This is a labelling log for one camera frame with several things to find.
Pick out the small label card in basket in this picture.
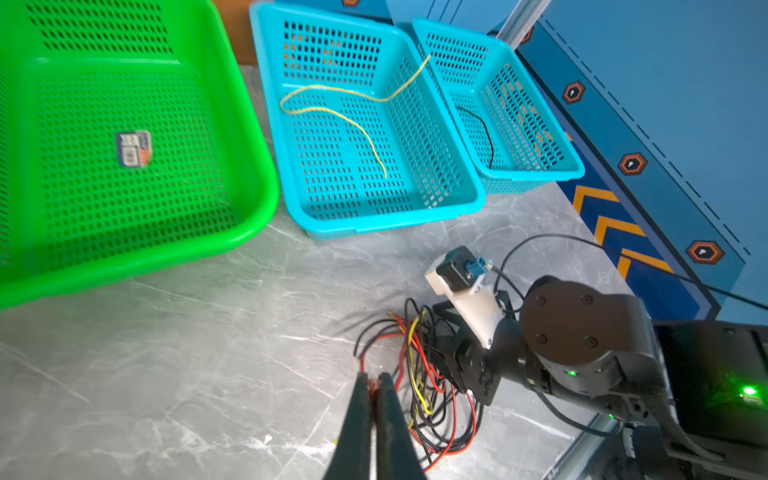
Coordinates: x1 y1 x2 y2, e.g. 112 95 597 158
116 130 153 169

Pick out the teal plastic basket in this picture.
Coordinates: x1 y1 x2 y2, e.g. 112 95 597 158
249 2 486 240
410 19 585 195

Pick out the thin yellow wire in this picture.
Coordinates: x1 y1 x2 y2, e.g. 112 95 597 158
279 55 432 180

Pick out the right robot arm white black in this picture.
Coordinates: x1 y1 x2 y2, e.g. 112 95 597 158
425 246 767 479

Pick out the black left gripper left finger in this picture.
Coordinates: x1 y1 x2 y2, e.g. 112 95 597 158
324 372 374 480

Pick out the right teal plastic basket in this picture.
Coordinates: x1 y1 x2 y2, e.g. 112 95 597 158
410 19 585 195

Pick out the middle teal plastic basket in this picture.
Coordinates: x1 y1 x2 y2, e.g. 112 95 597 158
249 2 486 240

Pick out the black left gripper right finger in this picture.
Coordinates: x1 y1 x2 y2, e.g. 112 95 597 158
375 373 427 480

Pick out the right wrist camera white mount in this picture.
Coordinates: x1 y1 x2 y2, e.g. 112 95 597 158
425 246 505 350

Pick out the tangled black cable bundle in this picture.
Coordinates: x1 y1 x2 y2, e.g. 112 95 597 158
352 297 481 463

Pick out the green plastic basket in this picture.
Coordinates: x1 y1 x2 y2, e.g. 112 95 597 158
1 1 279 308

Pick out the aluminium corner frame post right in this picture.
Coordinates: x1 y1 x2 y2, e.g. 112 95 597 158
496 0 551 49

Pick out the black wire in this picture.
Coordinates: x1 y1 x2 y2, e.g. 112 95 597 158
457 106 496 170

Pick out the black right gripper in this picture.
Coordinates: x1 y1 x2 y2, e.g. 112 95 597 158
431 301 524 406

